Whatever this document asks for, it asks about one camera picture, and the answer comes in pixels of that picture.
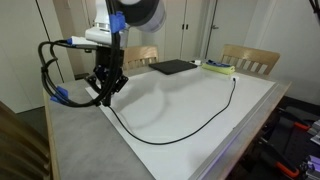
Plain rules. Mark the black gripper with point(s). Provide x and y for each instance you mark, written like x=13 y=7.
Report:
x=105 y=60

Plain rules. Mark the light wooden slatted chair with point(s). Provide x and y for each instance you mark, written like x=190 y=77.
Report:
x=250 y=53
x=140 y=55

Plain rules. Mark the black flat pad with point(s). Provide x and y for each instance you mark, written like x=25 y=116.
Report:
x=172 y=66

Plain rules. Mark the large white table mat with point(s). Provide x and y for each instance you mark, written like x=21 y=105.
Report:
x=186 y=110

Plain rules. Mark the small white adapter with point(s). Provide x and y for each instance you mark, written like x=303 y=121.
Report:
x=196 y=62

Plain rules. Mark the dark wooden chair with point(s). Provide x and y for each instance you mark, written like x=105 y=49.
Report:
x=20 y=146

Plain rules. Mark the blue folded cloth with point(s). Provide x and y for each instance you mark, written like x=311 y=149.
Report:
x=215 y=63

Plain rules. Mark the yellow folded cloth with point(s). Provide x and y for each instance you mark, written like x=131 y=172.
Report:
x=218 y=69

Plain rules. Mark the white charger block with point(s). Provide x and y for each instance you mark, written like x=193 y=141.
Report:
x=234 y=78

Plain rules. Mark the grey purple equipment stack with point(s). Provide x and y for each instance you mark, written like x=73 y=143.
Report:
x=316 y=131
x=313 y=168

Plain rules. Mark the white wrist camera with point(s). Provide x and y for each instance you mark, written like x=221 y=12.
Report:
x=85 y=41

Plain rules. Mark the aluminium table edge rail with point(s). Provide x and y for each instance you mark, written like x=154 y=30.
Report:
x=233 y=131

